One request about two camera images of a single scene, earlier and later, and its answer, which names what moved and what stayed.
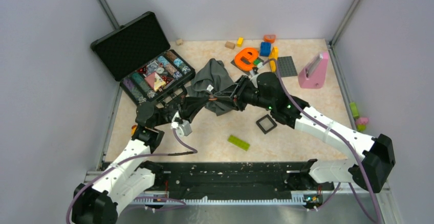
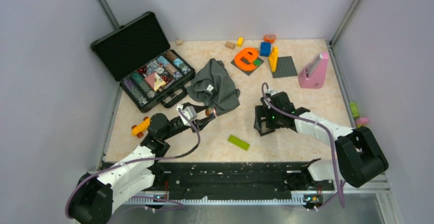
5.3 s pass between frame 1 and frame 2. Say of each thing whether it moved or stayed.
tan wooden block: stayed
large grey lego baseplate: stayed
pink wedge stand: stayed
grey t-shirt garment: stayed
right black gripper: moved
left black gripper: moved
